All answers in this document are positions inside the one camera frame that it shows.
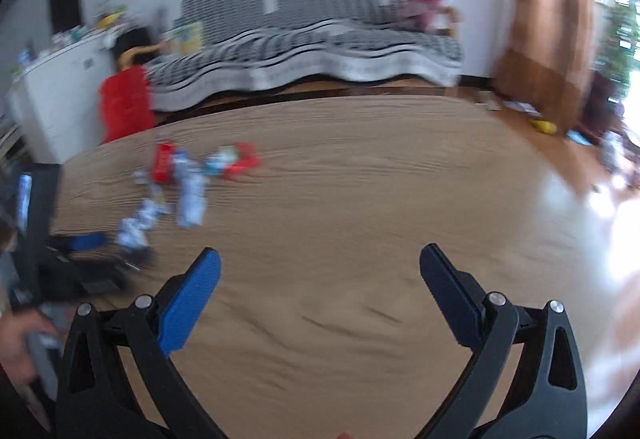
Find black box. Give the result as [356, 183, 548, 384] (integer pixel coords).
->
[112, 26, 153, 67]

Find potted plant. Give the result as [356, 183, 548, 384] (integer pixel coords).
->
[575, 0, 640, 145]

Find wooden sofa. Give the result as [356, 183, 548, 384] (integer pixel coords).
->
[117, 0, 463, 120]

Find small snack wrapper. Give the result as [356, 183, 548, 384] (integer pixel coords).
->
[205, 146, 236, 177]

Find black white striped blanket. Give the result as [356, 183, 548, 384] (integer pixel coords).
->
[145, 0, 463, 112]

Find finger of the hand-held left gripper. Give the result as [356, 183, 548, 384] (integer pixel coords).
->
[47, 233, 110, 254]
[50, 253, 156, 296]

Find white cabinet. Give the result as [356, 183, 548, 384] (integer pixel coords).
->
[7, 36, 121, 165]

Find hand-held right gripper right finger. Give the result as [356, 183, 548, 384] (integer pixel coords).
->
[419, 243, 588, 439]

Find large blue white wrapper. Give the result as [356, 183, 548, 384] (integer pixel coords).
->
[175, 179, 208, 229]

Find white floor paper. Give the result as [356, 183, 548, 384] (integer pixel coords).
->
[502, 99, 543, 116]

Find brown curtain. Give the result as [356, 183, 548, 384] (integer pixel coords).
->
[492, 0, 601, 130]

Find person's left hand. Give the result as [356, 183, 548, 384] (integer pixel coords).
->
[0, 309, 61, 387]

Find red box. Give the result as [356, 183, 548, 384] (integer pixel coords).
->
[150, 142, 178, 184]

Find small blue white wrapper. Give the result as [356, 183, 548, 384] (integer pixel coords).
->
[172, 149, 203, 185]

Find picture book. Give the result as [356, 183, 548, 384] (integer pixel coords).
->
[167, 22, 205, 56]

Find red plastic chair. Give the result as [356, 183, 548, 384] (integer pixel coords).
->
[97, 65, 157, 145]

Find pink cushion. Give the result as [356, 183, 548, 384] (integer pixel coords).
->
[402, 0, 458, 32]

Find red wrapper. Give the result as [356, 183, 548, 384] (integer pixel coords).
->
[222, 142, 263, 180]

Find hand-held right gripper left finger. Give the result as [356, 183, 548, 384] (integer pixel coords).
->
[55, 246, 228, 439]

